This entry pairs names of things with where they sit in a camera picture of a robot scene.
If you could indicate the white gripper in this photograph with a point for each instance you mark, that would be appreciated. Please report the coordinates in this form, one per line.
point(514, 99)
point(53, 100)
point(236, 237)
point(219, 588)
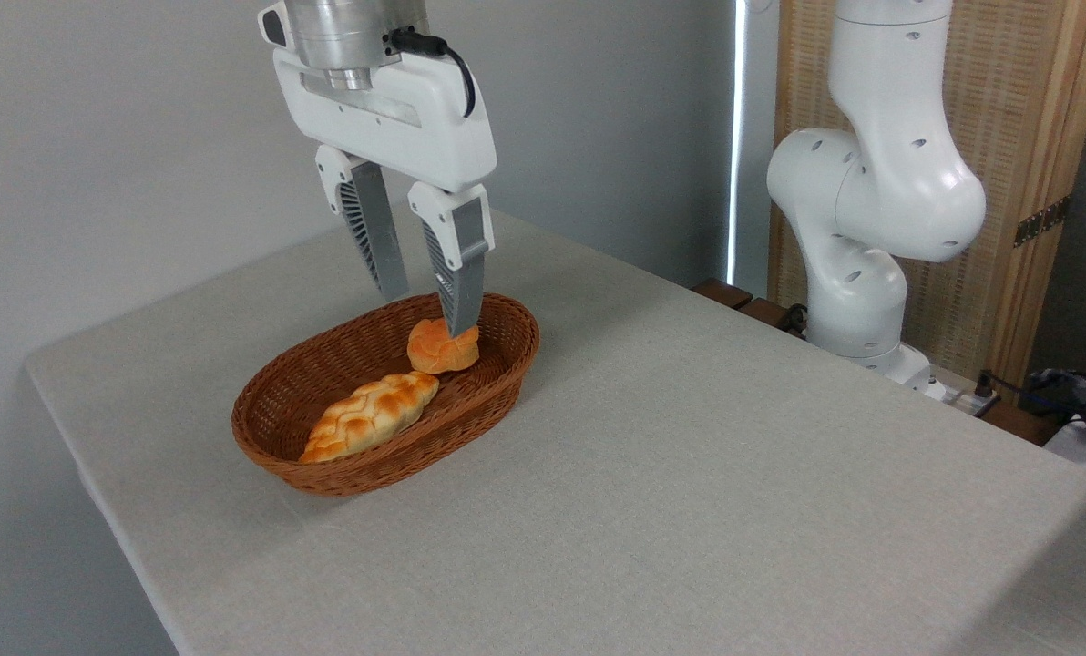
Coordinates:
point(406, 123)

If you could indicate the round orange knotted bread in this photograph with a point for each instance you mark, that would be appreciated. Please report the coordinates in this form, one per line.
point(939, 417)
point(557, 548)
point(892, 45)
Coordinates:
point(434, 351)

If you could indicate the brown wicker oval basket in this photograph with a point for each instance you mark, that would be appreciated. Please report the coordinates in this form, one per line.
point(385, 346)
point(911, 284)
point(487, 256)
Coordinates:
point(324, 374)

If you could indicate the long braided bread loaf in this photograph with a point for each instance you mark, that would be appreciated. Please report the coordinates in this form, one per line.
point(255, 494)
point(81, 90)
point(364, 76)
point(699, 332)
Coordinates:
point(370, 415)

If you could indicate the brown wooden block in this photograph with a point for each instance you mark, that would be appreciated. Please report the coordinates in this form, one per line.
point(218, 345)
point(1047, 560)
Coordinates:
point(723, 292)
point(766, 314)
point(1021, 425)

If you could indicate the grey tablecloth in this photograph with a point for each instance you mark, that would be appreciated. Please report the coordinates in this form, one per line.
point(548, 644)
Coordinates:
point(734, 474)

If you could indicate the white power strip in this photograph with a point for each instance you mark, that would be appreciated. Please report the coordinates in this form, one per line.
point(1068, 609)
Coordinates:
point(962, 399)

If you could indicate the wooden woven folding screen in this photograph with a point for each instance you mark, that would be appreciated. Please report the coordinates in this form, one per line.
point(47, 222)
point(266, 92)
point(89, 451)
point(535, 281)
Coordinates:
point(1008, 91)

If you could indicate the metal screen hinge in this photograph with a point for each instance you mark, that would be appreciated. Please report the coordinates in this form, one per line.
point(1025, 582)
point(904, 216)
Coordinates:
point(1042, 221)

